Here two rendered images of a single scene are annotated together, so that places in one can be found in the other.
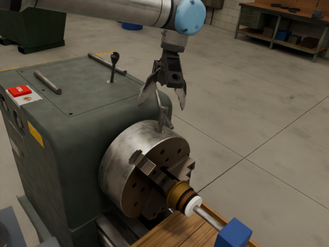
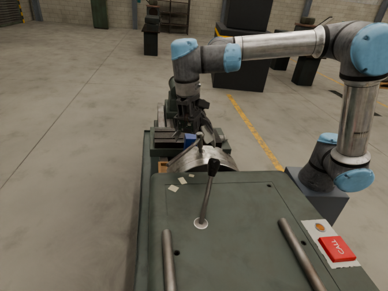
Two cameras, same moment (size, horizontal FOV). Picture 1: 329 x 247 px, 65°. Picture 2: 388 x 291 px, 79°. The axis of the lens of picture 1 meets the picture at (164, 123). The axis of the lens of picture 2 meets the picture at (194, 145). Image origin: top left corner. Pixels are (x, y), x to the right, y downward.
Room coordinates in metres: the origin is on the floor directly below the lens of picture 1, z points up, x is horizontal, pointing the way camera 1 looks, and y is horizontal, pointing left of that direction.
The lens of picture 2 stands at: (1.31, 0.43, 1.74)
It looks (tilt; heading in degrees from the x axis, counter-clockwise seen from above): 32 degrees down; 216
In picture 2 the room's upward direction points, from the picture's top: 6 degrees clockwise
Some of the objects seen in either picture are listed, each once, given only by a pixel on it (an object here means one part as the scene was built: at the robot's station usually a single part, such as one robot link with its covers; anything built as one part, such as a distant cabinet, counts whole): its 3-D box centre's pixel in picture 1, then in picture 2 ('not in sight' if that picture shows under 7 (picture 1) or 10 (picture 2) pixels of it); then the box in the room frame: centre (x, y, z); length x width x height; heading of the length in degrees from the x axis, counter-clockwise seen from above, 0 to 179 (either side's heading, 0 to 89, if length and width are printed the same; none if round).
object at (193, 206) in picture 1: (208, 218); not in sight; (0.48, -0.15, 1.08); 0.13 x 0.07 x 0.07; 47
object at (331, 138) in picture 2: not in sight; (331, 150); (0.31, 0.40, 1.27); 0.13 x 0.12 x 0.14; 36
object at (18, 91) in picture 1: (20, 91); (335, 249); (0.80, 0.52, 1.26); 0.06 x 0.06 x 0.02; 47
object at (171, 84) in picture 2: not in sight; (177, 96); (-0.16, -0.85, 1.01); 0.30 x 0.20 x 0.29; 47
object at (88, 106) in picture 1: (83, 125); (234, 281); (0.92, 0.35, 1.06); 0.59 x 0.48 x 0.39; 47
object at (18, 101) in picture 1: (25, 101); (324, 247); (0.79, 0.50, 1.23); 0.13 x 0.08 x 0.06; 47
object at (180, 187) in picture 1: (180, 195); not in sight; (0.56, -0.07, 1.08); 0.09 x 0.09 x 0.09; 47
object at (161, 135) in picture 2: not in sight; (187, 138); (0.24, -0.39, 0.95); 0.43 x 0.18 x 0.04; 137
